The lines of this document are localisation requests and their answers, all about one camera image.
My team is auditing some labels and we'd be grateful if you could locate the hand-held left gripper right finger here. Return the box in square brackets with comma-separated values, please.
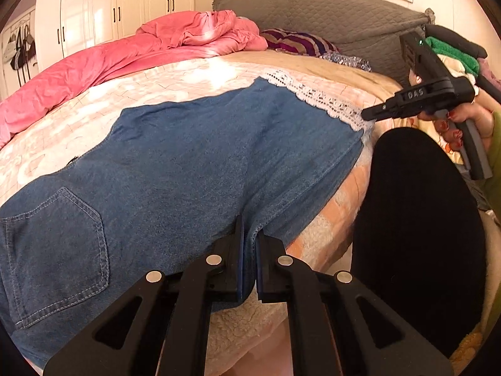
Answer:
[256, 230, 455, 376]

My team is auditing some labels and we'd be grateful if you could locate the green towel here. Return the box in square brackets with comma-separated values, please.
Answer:
[425, 36, 480, 75]

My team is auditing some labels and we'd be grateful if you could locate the person's right hand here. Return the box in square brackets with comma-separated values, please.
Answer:
[418, 86, 496, 155]

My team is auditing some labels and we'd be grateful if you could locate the beige bed sheet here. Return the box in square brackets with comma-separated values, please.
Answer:
[211, 49, 404, 91]

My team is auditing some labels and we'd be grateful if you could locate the blue patterned cloth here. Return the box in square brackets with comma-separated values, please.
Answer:
[321, 52, 372, 72]

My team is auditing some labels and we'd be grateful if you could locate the purple striped pillow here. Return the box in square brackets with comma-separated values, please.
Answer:
[260, 28, 339, 56]

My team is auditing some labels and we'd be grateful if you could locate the peach bear printed blanket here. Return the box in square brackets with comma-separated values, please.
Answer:
[0, 53, 411, 376]

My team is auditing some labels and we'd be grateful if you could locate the dark grey cloth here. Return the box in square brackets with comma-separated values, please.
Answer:
[425, 24, 488, 59]

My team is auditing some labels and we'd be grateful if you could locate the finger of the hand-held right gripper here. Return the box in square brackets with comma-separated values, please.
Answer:
[361, 100, 398, 121]

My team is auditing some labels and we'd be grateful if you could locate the grey quilted headboard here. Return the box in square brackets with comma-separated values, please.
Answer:
[212, 0, 431, 83]

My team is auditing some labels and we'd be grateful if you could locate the person's leg in black trousers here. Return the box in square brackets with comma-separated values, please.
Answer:
[350, 127, 488, 361]

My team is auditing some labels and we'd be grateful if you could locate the white wardrobe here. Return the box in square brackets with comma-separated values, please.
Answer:
[35, 0, 196, 59]

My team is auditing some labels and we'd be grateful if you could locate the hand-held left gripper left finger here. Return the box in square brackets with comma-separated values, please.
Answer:
[42, 215, 257, 376]

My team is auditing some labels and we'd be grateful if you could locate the pink duvet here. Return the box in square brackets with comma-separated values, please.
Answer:
[0, 9, 269, 149]

